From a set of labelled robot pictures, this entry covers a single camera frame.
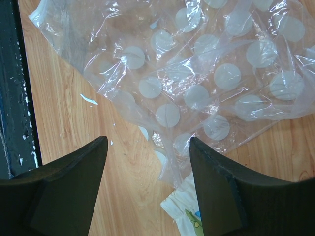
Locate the dinosaur print cloth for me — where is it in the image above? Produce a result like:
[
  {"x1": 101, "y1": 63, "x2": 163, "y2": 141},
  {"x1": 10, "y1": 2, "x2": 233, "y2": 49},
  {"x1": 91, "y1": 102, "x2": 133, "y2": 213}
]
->
[{"x1": 160, "y1": 174, "x2": 204, "y2": 236}]

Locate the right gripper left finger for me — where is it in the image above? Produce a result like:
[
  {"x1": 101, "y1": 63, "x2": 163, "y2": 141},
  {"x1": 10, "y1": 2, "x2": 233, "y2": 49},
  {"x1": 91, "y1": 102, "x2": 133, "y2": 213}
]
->
[{"x1": 0, "y1": 136, "x2": 108, "y2": 236}]

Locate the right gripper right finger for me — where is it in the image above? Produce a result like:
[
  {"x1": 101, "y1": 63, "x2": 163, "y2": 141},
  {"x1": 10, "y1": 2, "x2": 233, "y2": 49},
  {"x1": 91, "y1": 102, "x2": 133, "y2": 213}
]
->
[{"x1": 189, "y1": 137, "x2": 315, "y2": 236}]

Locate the clear zip top bag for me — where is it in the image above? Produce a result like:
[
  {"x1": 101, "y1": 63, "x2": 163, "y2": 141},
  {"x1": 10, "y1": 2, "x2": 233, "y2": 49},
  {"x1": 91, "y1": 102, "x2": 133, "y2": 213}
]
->
[{"x1": 29, "y1": 0, "x2": 315, "y2": 187}]

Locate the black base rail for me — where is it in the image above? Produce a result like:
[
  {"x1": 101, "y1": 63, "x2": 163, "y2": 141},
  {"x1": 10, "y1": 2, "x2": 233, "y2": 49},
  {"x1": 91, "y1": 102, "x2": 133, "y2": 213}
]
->
[{"x1": 0, "y1": 0, "x2": 42, "y2": 179}]

